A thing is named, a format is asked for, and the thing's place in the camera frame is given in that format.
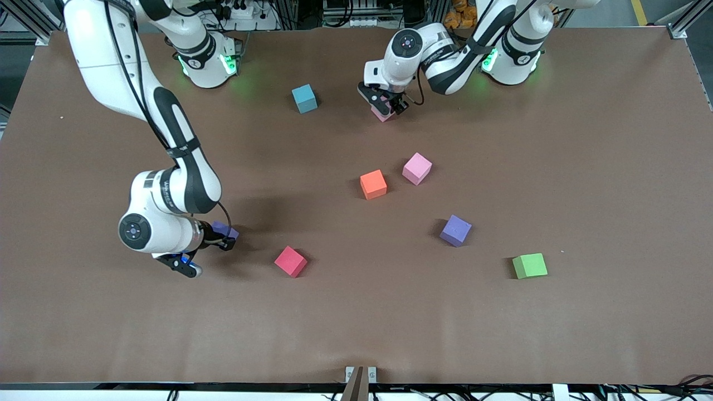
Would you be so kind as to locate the brown table cover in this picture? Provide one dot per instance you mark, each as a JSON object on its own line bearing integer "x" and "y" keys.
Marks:
{"x": 111, "y": 334}

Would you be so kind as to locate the pink foam cube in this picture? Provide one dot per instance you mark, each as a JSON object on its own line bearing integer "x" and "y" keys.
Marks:
{"x": 416, "y": 169}
{"x": 383, "y": 115}

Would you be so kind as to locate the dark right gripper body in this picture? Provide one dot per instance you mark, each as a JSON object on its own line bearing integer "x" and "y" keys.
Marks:
{"x": 216, "y": 239}

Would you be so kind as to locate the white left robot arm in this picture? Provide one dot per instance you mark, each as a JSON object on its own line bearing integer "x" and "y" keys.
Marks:
{"x": 518, "y": 64}

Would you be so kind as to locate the green foam cube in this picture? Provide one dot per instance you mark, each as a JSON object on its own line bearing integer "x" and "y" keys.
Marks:
{"x": 530, "y": 266}

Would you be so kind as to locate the metal clamp bracket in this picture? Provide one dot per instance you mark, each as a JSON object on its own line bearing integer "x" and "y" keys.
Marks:
{"x": 360, "y": 381}

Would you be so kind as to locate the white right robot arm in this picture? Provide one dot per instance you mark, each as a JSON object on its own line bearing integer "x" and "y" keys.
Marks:
{"x": 100, "y": 55}

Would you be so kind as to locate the orange snack bags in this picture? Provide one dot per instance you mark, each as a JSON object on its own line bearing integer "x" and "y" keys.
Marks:
{"x": 458, "y": 16}

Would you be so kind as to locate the red foam cube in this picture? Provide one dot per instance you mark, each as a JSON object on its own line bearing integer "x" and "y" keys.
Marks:
{"x": 290, "y": 262}

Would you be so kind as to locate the teal foam cube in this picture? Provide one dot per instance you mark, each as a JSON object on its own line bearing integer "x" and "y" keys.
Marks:
{"x": 304, "y": 99}

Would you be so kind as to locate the white edge bracket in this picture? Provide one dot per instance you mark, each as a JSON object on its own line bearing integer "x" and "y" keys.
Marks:
{"x": 561, "y": 392}

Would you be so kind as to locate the orange foam cube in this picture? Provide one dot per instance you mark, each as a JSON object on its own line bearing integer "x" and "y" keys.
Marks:
{"x": 373, "y": 185}

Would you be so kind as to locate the white power strip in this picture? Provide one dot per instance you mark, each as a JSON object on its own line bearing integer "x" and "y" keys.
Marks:
{"x": 239, "y": 11}

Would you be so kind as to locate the aluminium frame post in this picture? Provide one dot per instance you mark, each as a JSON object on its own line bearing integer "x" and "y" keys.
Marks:
{"x": 33, "y": 22}
{"x": 688, "y": 25}

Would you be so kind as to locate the purple foam cube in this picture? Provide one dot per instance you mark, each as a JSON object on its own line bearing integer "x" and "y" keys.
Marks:
{"x": 224, "y": 229}
{"x": 455, "y": 231}

